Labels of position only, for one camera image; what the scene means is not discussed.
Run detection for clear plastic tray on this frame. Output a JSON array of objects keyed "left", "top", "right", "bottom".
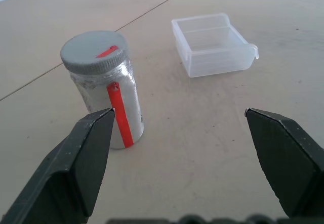
[{"left": 171, "top": 12, "right": 260, "bottom": 78}]

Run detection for grey-lidded jar with red tape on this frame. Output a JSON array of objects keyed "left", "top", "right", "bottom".
[{"left": 69, "top": 58, "right": 145, "bottom": 150}]

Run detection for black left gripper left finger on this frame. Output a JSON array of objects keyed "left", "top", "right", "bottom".
[{"left": 0, "top": 107, "right": 116, "bottom": 224}]

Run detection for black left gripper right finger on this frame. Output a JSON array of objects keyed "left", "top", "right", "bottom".
[{"left": 244, "top": 107, "right": 324, "bottom": 219}]

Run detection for grey ribbed plastic jar lid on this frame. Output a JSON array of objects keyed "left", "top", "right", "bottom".
[{"left": 60, "top": 30, "right": 127, "bottom": 75}]

